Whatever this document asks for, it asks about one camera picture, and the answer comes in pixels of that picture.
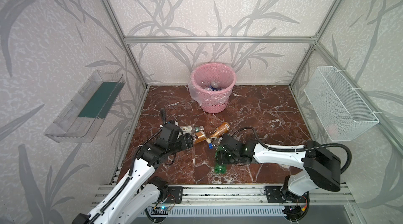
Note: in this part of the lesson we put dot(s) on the green Sprite bottle yellow cap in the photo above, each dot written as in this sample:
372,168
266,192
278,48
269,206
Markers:
220,158

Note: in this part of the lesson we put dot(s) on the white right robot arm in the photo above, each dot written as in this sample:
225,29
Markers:
321,165

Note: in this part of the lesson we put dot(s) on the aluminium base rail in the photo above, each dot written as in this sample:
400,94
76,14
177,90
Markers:
238,200

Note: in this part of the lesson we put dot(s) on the white wire mesh basket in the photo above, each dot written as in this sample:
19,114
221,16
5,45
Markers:
341,110

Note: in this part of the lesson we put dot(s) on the clear bottle white cap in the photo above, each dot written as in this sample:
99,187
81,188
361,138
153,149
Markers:
214,84

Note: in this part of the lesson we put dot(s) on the crushed clear bottle blue label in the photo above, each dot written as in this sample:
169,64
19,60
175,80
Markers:
213,143

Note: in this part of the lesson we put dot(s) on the pink perforated plastic bin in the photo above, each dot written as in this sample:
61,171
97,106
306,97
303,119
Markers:
215,71

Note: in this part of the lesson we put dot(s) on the clear bottle bird label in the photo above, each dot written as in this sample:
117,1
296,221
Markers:
191,129

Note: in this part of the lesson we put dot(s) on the clear wall tray green mat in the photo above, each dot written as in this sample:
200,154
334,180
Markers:
84,115

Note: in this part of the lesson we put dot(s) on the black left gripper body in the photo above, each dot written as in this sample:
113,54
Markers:
187,140

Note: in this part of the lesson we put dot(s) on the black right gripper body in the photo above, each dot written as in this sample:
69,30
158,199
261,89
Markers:
222,150

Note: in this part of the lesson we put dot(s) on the clear plastic bin liner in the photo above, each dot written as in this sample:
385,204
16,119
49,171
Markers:
210,101

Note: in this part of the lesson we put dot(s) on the horizontal aluminium frame bar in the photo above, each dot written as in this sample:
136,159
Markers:
217,39

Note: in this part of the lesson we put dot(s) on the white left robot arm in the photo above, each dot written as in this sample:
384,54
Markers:
139,188

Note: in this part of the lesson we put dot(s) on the nescafe brown bottle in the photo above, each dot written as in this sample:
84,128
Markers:
220,131
199,137

